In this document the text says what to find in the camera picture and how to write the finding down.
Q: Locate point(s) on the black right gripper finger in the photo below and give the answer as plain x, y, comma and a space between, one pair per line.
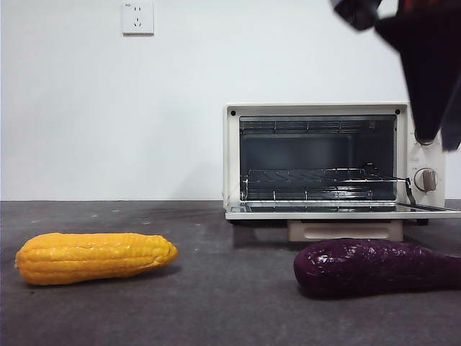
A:
425, 72
454, 126

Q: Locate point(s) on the beige oven knob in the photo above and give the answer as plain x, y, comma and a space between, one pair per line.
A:
425, 179
425, 142

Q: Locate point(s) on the purple eggplant green stem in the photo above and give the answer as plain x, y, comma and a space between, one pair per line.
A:
360, 268

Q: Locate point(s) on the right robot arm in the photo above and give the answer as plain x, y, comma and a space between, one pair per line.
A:
356, 14

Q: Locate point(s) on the cream toaster oven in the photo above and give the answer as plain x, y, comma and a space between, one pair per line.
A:
232, 162

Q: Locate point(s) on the yellow corn cob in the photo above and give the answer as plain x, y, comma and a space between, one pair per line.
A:
90, 259

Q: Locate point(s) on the white wall socket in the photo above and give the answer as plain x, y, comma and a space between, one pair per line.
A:
138, 19

